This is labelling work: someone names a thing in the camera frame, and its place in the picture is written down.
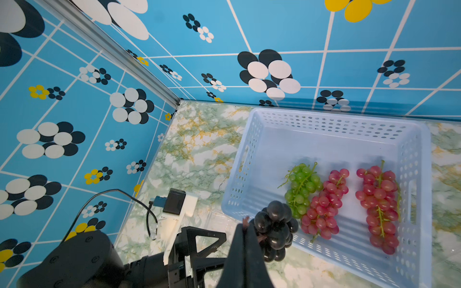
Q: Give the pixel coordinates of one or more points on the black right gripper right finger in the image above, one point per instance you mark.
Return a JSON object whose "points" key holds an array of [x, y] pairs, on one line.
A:
{"points": [[255, 271]]}

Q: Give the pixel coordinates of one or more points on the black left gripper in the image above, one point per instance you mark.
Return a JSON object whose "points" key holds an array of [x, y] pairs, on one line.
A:
{"points": [[186, 265]]}

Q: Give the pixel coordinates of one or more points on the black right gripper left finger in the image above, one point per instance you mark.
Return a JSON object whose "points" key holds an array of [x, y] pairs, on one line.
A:
{"points": [[233, 275]]}

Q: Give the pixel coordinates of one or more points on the clear plastic clamshell container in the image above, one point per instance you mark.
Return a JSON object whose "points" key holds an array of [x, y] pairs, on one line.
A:
{"points": [[218, 222]]}

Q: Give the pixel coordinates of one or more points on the black grape bunch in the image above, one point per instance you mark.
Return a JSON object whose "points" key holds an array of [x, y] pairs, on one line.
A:
{"points": [[275, 227]]}

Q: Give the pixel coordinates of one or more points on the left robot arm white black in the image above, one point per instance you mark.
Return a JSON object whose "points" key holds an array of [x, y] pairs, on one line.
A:
{"points": [[90, 261]]}

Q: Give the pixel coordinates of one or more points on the red grape bunch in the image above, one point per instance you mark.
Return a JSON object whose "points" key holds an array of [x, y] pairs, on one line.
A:
{"points": [[380, 196], [319, 220]]}

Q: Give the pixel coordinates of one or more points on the green grape bunch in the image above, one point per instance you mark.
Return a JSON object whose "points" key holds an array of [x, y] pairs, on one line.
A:
{"points": [[302, 181]]}

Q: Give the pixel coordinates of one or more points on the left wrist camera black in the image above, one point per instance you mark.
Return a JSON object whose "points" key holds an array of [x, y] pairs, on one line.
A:
{"points": [[176, 204]]}

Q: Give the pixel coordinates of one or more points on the aluminium corner post left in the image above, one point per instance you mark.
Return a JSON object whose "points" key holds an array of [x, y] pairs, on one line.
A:
{"points": [[81, 25]]}

